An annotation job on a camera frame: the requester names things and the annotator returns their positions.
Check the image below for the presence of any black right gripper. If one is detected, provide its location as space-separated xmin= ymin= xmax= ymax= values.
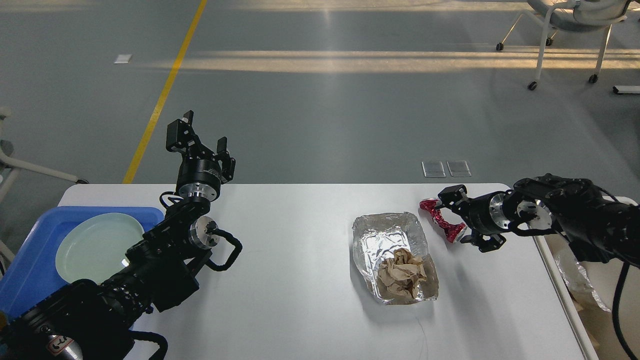
xmin=434 ymin=184 xmax=512 ymax=253

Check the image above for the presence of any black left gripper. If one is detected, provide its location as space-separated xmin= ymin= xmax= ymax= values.
xmin=166 ymin=111 xmax=237 ymax=202

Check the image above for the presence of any red shiny wrapper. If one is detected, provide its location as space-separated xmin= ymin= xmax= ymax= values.
xmin=419 ymin=198 xmax=468 ymax=244

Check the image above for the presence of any aluminium foil tray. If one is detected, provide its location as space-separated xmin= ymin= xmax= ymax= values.
xmin=350 ymin=212 xmax=439 ymax=305

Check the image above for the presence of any mint green plate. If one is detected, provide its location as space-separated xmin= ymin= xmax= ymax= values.
xmin=54 ymin=212 xmax=144 ymax=284

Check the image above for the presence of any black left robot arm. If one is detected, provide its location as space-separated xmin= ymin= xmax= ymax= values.
xmin=1 ymin=111 xmax=243 ymax=360

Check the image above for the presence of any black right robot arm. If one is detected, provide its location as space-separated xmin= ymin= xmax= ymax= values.
xmin=420 ymin=173 xmax=640 ymax=360

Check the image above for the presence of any right clear floor plate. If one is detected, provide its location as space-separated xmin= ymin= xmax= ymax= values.
xmin=446 ymin=161 xmax=473 ymax=177

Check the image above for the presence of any clear floor plate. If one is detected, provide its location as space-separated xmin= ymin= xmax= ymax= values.
xmin=446 ymin=161 xmax=473 ymax=177
xmin=422 ymin=161 xmax=447 ymax=178

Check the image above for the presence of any left clear floor plate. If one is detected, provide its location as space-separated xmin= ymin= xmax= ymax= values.
xmin=422 ymin=161 xmax=447 ymax=178

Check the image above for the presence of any crumpled brown paper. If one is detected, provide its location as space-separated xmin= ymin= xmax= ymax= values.
xmin=376 ymin=248 xmax=428 ymax=299

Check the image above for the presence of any white floor tag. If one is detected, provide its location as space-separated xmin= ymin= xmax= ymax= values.
xmin=113 ymin=54 xmax=133 ymax=65

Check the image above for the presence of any white plastic bin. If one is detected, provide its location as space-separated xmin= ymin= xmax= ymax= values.
xmin=534 ymin=234 xmax=629 ymax=360

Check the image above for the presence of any white chair base left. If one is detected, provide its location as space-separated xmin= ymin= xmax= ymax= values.
xmin=0 ymin=137 xmax=89 ymax=201

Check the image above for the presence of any white bar on floor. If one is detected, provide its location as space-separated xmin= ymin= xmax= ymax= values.
xmin=612 ymin=85 xmax=640 ymax=95

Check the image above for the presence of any blue plastic tray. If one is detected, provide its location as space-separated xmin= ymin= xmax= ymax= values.
xmin=0 ymin=206 xmax=163 ymax=320

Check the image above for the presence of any white rolling chair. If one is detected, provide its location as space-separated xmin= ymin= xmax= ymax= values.
xmin=495 ymin=0 xmax=631 ymax=91

